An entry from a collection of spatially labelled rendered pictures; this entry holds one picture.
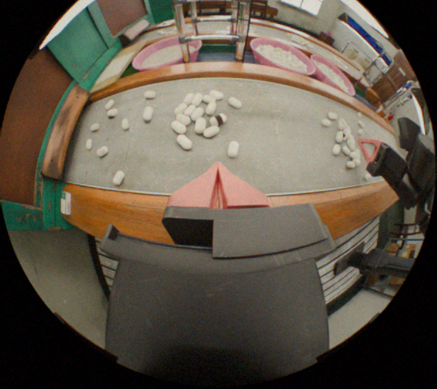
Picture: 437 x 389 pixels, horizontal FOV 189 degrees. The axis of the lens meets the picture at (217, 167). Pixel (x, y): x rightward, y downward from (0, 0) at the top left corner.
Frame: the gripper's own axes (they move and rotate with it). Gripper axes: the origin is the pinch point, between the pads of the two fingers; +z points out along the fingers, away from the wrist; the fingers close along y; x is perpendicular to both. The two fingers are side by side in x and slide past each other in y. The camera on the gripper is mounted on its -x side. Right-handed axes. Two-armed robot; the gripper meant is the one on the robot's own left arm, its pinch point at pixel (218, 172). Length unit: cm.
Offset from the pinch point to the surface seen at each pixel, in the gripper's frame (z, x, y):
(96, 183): 6.9, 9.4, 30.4
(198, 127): 14.3, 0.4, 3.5
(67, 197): 0.3, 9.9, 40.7
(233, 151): 10.8, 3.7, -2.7
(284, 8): 420, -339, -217
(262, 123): 17.6, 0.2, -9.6
